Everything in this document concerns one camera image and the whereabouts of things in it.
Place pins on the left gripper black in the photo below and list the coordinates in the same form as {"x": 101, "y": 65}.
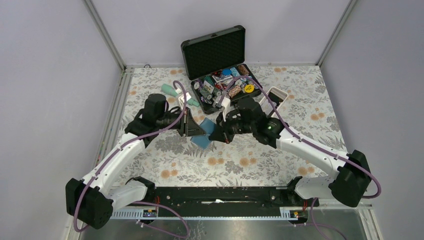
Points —
{"x": 188, "y": 126}

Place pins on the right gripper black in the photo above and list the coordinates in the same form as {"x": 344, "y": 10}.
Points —
{"x": 222, "y": 133}

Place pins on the blue leather card holder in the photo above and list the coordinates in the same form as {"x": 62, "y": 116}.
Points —
{"x": 202, "y": 141}

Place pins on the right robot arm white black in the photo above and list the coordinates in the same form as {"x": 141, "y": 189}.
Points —
{"x": 347, "y": 174}

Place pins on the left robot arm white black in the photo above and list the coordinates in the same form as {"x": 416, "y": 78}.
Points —
{"x": 92, "y": 199}

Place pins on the white plastic card tray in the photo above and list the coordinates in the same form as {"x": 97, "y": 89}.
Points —
{"x": 277, "y": 97}

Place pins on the mint green cylindrical device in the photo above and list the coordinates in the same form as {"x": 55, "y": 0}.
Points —
{"x": 178, "y": 94}

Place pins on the yellow round chip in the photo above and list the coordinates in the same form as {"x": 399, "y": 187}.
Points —
{"x": 249, "y": 88}

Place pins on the black poker chip case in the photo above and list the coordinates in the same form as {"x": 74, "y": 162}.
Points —
{"x": 212, "y": 61}

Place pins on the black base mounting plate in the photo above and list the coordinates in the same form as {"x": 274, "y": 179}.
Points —
{"x": 239, "y": 200}

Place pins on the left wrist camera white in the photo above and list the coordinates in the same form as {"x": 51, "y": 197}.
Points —
{"x": 183, "y": 101}

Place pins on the slotted cable duct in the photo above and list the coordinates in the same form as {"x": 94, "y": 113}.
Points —
{"x": 162, "y": 214}

